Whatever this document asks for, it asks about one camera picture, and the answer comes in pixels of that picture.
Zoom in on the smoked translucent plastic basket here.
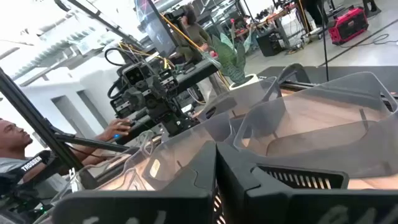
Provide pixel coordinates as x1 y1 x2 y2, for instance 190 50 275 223
197 77 282 125
161 111 240 150
233 71 398 190

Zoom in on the yellow cable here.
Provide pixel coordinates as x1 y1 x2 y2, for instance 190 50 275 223
160 14 231 88

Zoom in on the black Trossen-labelled bracket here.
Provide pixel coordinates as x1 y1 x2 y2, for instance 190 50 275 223
0 149 58 195

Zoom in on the white plant pot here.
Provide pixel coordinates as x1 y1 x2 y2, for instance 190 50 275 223
228 73 261 91

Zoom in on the red equipment case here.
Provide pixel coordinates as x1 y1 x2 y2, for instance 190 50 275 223
328 6 370 46

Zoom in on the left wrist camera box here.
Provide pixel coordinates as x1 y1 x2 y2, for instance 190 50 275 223
122 63 146 86

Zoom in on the computer monitor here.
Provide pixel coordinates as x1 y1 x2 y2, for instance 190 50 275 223
134 0 180 58

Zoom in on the person's hand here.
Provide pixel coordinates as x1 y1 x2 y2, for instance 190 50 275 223
96 118 133 142

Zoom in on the dark grey desk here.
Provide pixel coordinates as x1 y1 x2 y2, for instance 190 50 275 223
114 58 220 146

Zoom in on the green artificial plant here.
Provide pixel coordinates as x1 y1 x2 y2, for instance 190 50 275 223
203 26 253 85

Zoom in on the cluttered workbench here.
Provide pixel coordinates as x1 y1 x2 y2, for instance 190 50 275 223
231 2 301 57

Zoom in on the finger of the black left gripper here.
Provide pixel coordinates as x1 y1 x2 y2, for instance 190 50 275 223
148 76 168 100
124 88 146 110

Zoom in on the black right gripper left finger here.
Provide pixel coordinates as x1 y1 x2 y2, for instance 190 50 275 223
52 139 218 224

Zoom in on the person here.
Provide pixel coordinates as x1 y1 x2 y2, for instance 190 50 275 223
0 117 72 200
172 3 214 62

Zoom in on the thin black pole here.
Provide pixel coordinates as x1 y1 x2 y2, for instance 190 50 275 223
319 0 330 82

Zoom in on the black computer mouse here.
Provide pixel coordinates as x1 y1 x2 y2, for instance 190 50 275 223
112 121 134 140

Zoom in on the person's forearm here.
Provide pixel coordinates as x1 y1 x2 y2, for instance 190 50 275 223
70 133 109 166

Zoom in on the black box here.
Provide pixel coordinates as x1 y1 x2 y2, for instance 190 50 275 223
256 30 284 58

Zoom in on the clear plastic bin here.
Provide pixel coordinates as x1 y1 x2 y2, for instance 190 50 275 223
49 129 162 203
93 124 217 192

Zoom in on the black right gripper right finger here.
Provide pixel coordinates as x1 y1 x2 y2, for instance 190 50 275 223
216 142 398 224

